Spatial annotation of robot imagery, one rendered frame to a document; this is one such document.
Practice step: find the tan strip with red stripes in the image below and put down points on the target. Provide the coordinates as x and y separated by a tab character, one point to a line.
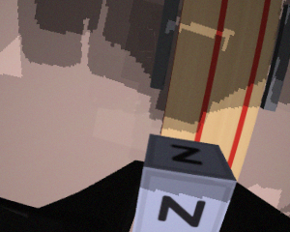
219	70

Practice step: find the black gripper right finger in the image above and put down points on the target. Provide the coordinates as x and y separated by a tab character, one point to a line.
246	212

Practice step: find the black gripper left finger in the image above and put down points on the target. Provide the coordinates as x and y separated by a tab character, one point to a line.
108	205

